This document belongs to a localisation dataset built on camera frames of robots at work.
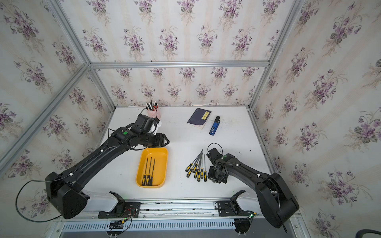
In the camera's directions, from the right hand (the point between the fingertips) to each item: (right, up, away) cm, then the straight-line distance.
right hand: (214, 180), depth 84 cm
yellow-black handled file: (-40, +2, 0) cm, 40 cm away
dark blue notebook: (-7, +37, +28) cm, 46 cm away
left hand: (-25, +23, -8) cm, 35 cm away
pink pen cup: (-39, +40, +18) cm, 58 cm away
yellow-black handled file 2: (-38, +1, -2) cm, 38 cm away
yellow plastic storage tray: (-33, +13, +9) cm, 36 cm away
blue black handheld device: (+4, +31, +21) cm, 38 cm away
